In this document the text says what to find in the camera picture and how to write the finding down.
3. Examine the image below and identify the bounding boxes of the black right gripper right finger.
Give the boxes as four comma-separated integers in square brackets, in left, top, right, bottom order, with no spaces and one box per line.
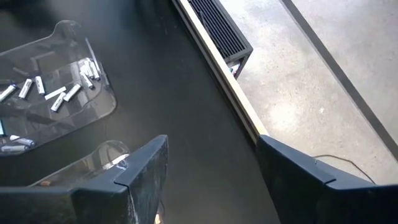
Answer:
[256,134,398,224]

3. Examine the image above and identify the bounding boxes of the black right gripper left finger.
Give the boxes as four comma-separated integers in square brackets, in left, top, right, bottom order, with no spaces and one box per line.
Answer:
[0,134,169,224]

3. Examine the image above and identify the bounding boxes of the clear plastic bin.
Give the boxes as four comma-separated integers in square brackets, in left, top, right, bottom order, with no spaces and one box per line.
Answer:
[28,139,131,188]
[0,20,118,157]

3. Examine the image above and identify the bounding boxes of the dark batteries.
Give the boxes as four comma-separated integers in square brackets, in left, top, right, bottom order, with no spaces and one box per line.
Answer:
[0,84,17,103]

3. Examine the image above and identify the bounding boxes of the black cable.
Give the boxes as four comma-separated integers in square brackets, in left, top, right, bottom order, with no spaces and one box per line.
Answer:
[312,154,377,185]

